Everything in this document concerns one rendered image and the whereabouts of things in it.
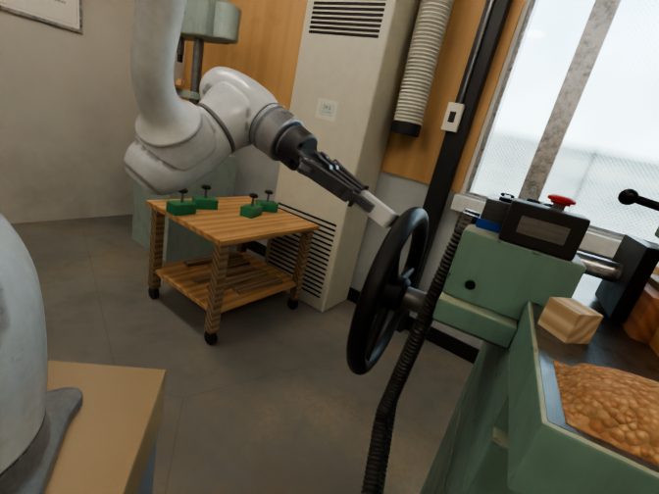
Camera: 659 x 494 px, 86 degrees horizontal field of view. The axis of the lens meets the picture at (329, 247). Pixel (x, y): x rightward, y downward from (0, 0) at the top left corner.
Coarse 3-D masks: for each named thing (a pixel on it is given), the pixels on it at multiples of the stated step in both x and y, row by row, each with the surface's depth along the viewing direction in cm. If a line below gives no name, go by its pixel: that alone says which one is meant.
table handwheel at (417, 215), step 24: (408, 216) 50; (384, 240) 48; (384, 264) 46; (408, 264) 69; (384, 288) 56; (408, 288) 57; (360, 312) 46; (384, 312) 58; (360, 336) 47; (384, 336) 66; (360, 360) 50
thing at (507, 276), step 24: (480, 240) 43; (456, 264) 45; (480, 264) 44; (504, 264) 42; (528, 264) 41; (552, 264) 40; (576, 264) 39; (456, 288) 46; (480, 288) 44; (504, 288) 43; (528, 288) 42; (552, 288) 41; (576, 288) 40; (504, 312) 44
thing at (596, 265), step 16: (624, 240) 45; (640, 240) 42; (592, 256) 44; (624, 256) 43; (640, 256) 39; (656, 256) 38; (592, 272) 44; (608, 272) 43; (624, 272) 42; (640, 272) 39; (608, 288) 44; (624, 288) 40; (640, 288) 39; (608, 304) 43; (624, 304) 40; (624, 320) 40
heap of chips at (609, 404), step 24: (576, 384) 25; (600, 384) 24; (624, 384) 24; (648, 384) 24; (576, 408) 24; (600, 408) 23; (624, 408) 22; (648, 408) 22; (600, 432) 22; (624, 432) 22; (648, 432) 21; (648, 456) 21
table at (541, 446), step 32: (448, 320) 45; (480, 320) 43; (512, 320) 43; (608, 320) 42; (512, 352) 40; (544, 352) 31; (576, 352) 32; (608, 352) 34; (640, 352) 35; (512, 384) 34; (544, 384) 26; (512, 416) 29; (544, 416) 23; (512, 448) 26; (544, 448) 22; (576, 448) 22; (608, 448) 21; (512, 480) 24; (544, 480) 23; (576, 480) 22; (608, 480) 21; (640, 480) 20
